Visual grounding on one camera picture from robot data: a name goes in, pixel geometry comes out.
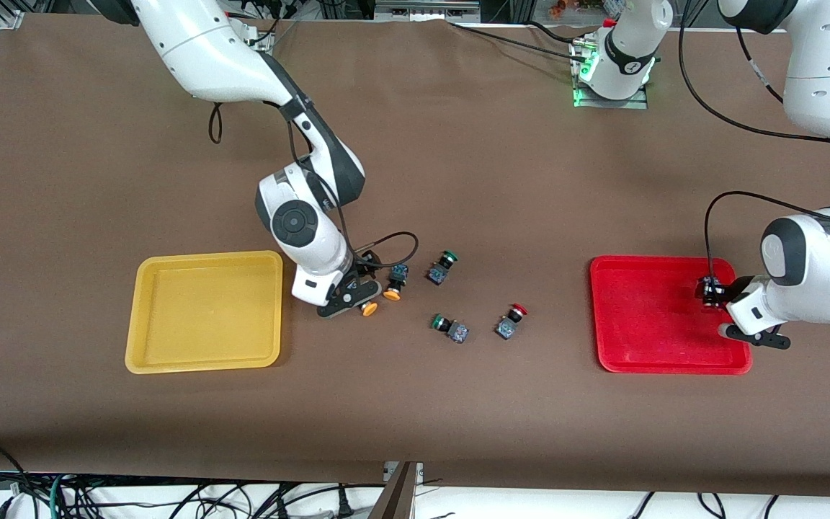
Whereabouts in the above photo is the aluminium frame rail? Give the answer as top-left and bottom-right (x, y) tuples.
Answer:
(374, 0), (482, 22)

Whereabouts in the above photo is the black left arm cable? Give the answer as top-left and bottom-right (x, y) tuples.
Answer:
(677, 0), (830, 283)

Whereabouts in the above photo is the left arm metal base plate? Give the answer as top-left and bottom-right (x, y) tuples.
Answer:
(570, 36), (651, 110)

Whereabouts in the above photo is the aluminium profile post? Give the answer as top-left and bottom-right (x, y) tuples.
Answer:
(368, 461), (419, 519)

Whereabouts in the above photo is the red plastic tray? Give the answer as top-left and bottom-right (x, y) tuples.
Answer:
(589, 256), (753, 376)

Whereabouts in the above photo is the green push button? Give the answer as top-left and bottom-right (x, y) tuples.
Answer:
(430, 313), (470, 345)
(427, 249), (459, 286)

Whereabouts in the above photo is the black cable on mat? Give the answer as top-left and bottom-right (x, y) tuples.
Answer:
(447, 20), (592, 66)

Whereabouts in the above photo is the brown table mat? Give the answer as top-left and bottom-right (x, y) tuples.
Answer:
(0, 13), (830, 498)

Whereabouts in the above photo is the red push button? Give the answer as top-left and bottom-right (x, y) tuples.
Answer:
(494, 303), (529, 341)
(698, 275), (723, 310)

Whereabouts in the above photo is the yellow plastic tray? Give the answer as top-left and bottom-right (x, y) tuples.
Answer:
(125, 250), (285, 376)

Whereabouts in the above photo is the white metal bracket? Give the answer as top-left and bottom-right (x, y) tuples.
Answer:
(384, 461), (424, 485)

